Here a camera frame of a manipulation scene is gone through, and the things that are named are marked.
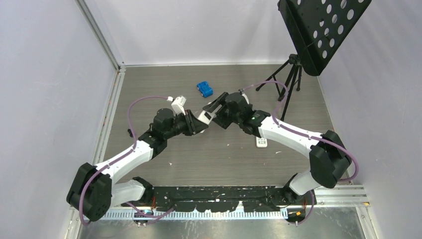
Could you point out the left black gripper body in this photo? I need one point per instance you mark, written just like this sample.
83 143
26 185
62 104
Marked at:
182 125

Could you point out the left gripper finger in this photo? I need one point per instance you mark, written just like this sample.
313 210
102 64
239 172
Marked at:
193 122
196 128

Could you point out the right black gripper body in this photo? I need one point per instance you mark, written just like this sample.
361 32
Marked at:
226 118

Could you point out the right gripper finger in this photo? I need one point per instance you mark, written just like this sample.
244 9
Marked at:
214 110
217 102

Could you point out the white remote with black window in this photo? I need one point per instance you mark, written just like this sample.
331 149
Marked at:
206 117

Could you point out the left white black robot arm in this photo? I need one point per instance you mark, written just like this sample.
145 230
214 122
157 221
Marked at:
96 188

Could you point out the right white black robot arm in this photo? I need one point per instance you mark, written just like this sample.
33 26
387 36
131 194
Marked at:
328 157

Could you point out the white remote with buttons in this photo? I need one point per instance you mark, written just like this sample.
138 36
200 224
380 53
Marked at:
261 142

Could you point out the blue toy car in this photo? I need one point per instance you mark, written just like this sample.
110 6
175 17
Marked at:
204 89

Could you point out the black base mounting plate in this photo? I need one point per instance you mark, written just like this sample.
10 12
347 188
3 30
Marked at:
220 199

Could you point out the black perforated music stand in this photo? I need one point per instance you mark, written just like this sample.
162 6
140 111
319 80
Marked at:
317 29

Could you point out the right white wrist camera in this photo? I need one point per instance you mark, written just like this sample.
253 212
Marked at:
245 97

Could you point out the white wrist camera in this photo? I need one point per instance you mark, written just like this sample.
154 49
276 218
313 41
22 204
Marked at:
245 97
178 105

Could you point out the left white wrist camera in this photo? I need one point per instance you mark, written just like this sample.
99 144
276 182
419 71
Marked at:
178 105

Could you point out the aluminium corner frame rail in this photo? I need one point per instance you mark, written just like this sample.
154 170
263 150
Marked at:
96 22

